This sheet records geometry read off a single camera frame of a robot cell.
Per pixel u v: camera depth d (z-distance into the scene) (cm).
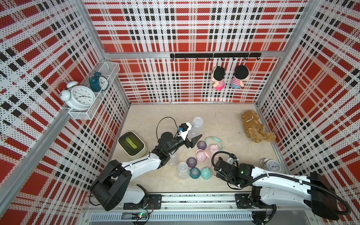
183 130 64
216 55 89
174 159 82
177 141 67
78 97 62
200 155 86
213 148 89
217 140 93
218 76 96
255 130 93
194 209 73
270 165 82
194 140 68
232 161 73
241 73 94
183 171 73
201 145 95
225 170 60
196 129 72
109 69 90
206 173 79
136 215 71
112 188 42
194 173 82
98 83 71
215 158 69
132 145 90
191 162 87
